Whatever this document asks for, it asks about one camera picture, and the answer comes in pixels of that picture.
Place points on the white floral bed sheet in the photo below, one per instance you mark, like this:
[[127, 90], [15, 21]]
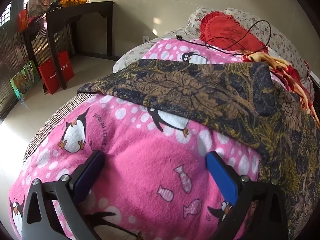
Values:
[[135, 52]]

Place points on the white floral pillow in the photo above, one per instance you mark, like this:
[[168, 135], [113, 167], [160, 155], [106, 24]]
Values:
[[193, 20], [280, 35]]

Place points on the dark wooden headboard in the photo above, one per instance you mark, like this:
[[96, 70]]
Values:
[[315, 85]]

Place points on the dark wooden table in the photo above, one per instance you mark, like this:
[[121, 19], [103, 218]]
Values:
[[75, 8]]

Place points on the white wall socket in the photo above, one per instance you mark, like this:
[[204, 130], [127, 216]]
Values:
[[146, 39]]

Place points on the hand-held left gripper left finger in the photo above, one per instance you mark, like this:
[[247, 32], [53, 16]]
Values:
[[90, 172]]

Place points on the small red gift bag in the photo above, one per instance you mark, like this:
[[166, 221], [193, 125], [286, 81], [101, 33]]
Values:
[[23, 20]]

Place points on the red frilled pillow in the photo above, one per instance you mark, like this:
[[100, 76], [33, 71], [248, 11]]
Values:
[[225, 30]]

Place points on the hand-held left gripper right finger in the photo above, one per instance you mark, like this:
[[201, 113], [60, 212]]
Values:
[[221, 177]]

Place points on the orange plastic basket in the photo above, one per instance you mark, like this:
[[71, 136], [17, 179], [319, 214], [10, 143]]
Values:
[[75, 1]]

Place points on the red and yellow cloth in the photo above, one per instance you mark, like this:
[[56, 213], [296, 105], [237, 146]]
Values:
[[282, 65]]

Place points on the pink penguin printed blanket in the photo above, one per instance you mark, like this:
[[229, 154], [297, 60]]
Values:
[[140, 160]]

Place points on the checkered mattress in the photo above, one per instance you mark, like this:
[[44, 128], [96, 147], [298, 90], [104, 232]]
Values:
[[50, 125]]

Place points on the printed cardboard box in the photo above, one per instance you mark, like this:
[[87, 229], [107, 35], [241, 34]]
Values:
[[42, 1]]

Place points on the brown floral patterned garment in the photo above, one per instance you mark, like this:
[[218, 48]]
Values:
[[200, 92]]

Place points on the red paper shopping bag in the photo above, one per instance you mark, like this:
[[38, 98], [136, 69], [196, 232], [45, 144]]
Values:
[[67, 65], [51, 77]]

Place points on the green printed gift bag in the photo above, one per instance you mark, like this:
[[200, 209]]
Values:
[[32, 71], [21, 86]]

